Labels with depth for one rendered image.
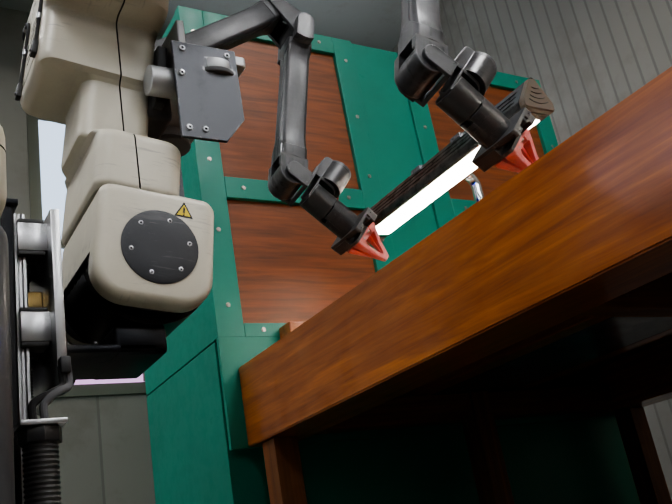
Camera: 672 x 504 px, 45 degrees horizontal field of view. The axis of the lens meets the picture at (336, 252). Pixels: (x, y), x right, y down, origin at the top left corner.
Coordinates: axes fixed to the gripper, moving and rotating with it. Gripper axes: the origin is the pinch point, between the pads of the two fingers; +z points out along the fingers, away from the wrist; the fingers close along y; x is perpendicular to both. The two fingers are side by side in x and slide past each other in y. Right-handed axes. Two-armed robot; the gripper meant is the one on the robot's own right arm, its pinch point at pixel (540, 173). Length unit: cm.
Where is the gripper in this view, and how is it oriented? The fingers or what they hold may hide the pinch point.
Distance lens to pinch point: 132.3
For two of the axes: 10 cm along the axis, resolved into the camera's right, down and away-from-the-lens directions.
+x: -4.4, 6.7, -6.1
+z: 7.6, 6.4, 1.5
